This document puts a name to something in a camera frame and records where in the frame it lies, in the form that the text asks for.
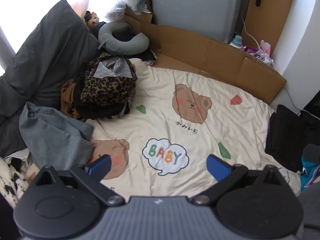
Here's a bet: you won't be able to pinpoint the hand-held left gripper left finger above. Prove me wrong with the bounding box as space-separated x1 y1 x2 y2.
31 154 125 207

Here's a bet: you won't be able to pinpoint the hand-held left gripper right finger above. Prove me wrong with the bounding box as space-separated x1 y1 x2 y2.
192 154 287 207

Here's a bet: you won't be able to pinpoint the leopard print pants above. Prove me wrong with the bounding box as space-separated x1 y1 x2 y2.
80 57 138 105

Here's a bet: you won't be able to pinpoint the black folded clothes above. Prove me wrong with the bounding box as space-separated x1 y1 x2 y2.
265 104 320 173

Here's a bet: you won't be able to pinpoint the grey garment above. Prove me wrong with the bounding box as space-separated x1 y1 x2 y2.
19 102 94 170

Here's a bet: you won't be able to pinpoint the black garment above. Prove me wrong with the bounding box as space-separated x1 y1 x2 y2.
74 75 137 120

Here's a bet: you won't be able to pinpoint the mustard brown garment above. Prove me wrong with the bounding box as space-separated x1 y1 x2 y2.
61 79 80 118

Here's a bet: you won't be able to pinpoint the bear print blanket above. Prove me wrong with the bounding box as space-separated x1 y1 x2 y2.
85 57 300 198

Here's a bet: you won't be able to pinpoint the teal printed bag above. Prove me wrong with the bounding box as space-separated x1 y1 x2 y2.
300 155 320 192

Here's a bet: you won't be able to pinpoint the black and white cloth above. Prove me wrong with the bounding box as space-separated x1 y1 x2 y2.
0 155 30 205

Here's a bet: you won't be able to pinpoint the white sheer cloth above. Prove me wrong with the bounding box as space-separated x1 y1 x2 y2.
94 58 133 78

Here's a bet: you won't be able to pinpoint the person's grey trouser leg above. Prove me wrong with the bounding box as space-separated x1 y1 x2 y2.
299 187 320 230

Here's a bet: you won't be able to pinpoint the large cardboard sheet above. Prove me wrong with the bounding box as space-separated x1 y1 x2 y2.
124 17 287 104

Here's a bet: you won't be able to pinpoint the purple detergent bag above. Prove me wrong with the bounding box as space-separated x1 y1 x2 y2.
242 45 275 67

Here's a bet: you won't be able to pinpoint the grey neck pillow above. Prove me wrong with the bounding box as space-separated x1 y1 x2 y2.
97 21 150 55

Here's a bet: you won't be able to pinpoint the dark grey pillow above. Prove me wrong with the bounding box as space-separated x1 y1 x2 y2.
0 0 100 155

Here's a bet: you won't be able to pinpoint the pink packet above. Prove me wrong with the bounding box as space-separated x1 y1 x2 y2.
260 39 272 55

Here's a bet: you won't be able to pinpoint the plush toy bear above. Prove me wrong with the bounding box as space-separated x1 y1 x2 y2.
84 10 100 29

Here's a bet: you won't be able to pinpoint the small cardboard box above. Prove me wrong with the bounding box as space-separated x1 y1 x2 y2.
124 6 153 25

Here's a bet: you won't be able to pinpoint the clear plastic bag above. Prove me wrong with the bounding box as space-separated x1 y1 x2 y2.
104 0 128 23

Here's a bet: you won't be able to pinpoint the tall cardboard panel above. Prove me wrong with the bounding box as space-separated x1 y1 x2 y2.
240 0 298 53

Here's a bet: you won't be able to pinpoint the grey wrapped mattress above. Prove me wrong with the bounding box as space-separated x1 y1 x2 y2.
150 0 247 44

